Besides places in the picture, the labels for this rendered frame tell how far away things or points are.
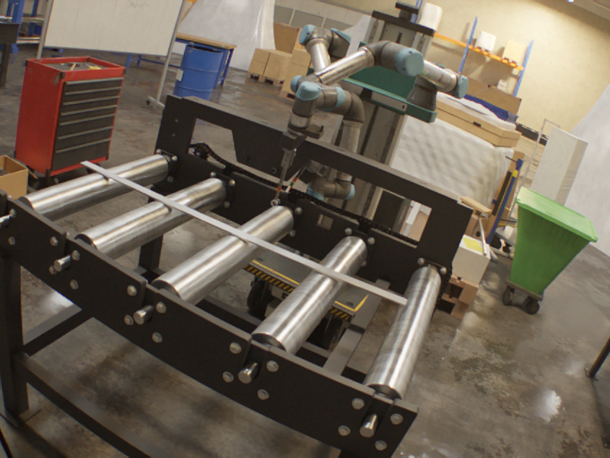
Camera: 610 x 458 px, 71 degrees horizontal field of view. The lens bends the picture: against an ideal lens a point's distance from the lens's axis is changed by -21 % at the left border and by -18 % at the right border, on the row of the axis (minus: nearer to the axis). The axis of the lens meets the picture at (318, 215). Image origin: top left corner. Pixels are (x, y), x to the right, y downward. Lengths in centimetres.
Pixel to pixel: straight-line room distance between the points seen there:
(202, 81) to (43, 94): 395
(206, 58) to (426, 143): 344
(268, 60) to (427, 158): 718
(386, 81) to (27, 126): 261
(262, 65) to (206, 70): 473
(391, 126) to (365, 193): 39
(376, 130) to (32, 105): 247
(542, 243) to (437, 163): 162
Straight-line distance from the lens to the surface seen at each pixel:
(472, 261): 361
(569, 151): 521
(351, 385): 109
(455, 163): 509
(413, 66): 202
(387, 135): 266
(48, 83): 369
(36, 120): 382
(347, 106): 225
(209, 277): 140
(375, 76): 263
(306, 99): 172
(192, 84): 729
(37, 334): 196
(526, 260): 419
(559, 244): 410
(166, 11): 663
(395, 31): 271
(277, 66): 1176
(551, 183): 526
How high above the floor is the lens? 159
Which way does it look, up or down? 20 degrees down
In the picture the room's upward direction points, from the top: 18 degrees clockwise
